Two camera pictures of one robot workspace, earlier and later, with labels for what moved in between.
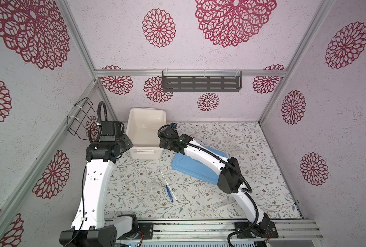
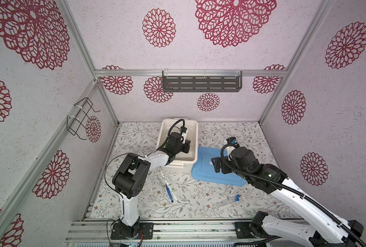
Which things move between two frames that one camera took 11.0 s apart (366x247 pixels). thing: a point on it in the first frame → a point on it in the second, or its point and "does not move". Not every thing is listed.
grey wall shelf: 202,81 does not move
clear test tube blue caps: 224,202 does not move
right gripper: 162,144 → 224,160
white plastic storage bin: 143,124 → 181,162
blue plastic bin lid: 184,164 does not move
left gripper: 127,143 → 186,143
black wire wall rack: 76,122 does not move
